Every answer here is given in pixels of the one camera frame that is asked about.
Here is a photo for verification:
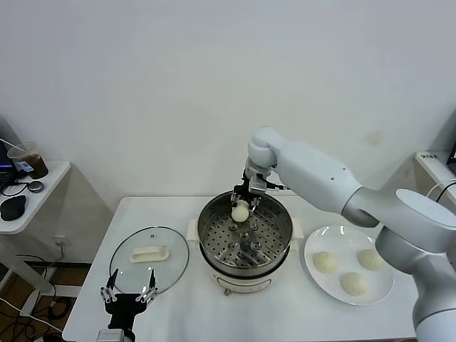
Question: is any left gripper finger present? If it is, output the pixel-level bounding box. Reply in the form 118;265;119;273
100;268;119;304
136;269;158;304

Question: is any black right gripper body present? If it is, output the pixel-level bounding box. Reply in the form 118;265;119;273
232;170;259;201

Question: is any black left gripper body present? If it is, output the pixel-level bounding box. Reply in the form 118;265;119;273
105;293;147;331

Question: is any white steamed baozi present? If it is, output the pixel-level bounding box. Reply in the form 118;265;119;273
357;248;384;270
231;199;249;222
313;251;338;274
340;272;368;296

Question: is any glass pot lid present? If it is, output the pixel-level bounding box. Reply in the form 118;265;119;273
109;226;190;296

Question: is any steel perforated steamer basket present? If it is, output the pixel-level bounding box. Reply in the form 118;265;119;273
197;191;294;277

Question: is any white electric steamer pot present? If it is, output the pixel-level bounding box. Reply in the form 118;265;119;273
187;217;304;296

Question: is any white side table with laptop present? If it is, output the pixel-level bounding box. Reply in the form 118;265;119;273
0;160;85;297

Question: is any black computer mouse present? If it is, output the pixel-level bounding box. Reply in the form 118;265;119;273
0;195;29;221

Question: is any plastic iced coffee cup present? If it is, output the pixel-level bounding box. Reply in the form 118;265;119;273
7;141;50;180

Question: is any white round plate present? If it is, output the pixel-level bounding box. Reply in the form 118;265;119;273
304;224;396;306

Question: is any dark laptop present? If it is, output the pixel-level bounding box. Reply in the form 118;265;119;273
0;140;22;185

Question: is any white drinking straw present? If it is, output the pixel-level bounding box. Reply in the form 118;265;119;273
0;138;26;153

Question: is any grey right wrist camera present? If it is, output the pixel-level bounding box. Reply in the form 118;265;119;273
248;176;267;194

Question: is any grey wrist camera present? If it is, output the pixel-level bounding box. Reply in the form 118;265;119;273
248;176;267;194
96;329;135;342

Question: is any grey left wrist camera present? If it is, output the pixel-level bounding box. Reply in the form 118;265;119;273
96;329;135;342

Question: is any black coiled floor cable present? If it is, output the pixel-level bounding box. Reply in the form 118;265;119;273
46;299;72;321

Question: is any black cable under table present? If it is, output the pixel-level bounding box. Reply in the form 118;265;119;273
16;252;58;275

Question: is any white floor cable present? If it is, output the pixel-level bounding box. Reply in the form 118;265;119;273
0;297;65;331

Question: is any thin black desk cable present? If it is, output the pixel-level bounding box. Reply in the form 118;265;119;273
1;180;32;197

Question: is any white hanging cable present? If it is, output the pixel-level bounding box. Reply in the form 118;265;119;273
427;180;456;200

